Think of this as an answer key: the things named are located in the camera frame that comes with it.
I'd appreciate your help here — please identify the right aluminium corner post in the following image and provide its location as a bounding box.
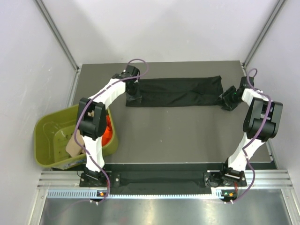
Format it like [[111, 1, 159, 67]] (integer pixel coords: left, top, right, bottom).
[[241, 0, 287, 69]]

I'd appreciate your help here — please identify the purple cable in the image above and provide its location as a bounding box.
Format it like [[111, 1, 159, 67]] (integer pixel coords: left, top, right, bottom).
[[231, 68, 274, 204], [74, 58, 150, 204]]

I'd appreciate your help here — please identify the beige t shirt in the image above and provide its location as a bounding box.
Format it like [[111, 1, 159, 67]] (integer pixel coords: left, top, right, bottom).
[[66, 129, 85, 158]]

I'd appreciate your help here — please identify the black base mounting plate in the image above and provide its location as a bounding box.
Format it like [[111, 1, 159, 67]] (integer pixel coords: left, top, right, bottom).
[[79, 163, 225, 188]]

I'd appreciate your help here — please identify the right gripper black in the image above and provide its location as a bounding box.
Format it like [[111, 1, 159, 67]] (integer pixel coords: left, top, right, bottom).
[[217, 86, 244, 111]]

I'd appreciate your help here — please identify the aluminium corner post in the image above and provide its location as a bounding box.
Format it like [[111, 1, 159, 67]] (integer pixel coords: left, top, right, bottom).
[[34, 0, 79, 71], [241, 0, 287, 69]]

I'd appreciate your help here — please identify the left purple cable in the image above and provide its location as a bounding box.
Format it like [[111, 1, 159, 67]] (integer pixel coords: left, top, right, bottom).
[[74, 58, 150, 204]]

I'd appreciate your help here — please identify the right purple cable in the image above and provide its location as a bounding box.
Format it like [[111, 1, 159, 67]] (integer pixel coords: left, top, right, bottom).
[[231, 68, 274, 204]]

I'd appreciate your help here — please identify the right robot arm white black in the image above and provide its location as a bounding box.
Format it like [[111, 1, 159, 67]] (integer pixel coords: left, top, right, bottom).
[[218, 77, 283, 186]]

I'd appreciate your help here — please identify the grey slotted cable duct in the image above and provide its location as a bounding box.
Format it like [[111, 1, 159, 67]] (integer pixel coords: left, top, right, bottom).
[[47, 189, 225, 200]]

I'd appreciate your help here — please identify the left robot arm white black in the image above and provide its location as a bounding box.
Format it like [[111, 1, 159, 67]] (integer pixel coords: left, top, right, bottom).
[[74, 65, 141, 186]]

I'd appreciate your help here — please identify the black t shirt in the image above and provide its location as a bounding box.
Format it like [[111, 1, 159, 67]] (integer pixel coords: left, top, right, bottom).
[[126, 75, 223, 107]]

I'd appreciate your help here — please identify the aluminium frame rail front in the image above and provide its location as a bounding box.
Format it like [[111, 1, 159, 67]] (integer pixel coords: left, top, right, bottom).
[[37, 170, 293, 189]]

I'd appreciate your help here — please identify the olive green plastic bin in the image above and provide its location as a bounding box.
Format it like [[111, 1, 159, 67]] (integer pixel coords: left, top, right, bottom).
[[34, 104, 119, 168]]

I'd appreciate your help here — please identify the left aluminium corner post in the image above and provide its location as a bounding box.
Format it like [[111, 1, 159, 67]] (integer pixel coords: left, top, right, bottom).
[[34, 0, 79, 71]]

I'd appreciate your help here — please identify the orange t shirt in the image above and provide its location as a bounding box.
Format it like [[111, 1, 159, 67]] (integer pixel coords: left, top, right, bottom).
[[102, 115, 113, 146]]

